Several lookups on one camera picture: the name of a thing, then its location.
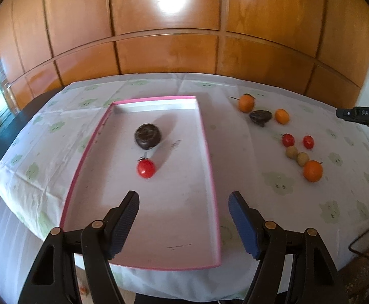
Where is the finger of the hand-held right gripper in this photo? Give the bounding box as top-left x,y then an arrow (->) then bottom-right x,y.
336,106 -> 369,123

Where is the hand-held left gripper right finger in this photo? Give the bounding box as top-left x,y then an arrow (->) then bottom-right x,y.
228,191 -> 350,304

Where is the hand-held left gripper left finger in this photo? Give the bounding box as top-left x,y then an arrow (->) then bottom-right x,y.
17,191 -> 140,304

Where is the pink-rimmed white tray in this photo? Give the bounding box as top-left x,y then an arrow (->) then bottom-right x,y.
59,96 -> 222,271

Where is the orange with short stem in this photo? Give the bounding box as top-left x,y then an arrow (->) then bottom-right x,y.
303,160 -> 324,183

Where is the small orange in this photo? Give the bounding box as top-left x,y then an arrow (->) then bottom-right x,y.
275,109 -> 290,125

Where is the orange with long stem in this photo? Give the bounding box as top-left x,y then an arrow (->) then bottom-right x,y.
229,93 -> 256,113

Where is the large dark passion fruit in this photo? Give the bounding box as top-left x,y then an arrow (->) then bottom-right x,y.
134,123 -> 162,150

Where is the white green-patterned tablecloth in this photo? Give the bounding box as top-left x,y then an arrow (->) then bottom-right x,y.
0,72 -> 369,303

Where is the dark table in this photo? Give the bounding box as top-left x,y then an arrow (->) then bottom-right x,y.
0,87 -> 62,173

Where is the wooden panelled wardrobe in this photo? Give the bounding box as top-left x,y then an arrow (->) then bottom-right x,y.
0,0 -> 369,112

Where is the black cable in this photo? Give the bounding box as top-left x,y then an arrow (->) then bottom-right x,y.
348,217 -> 369,264

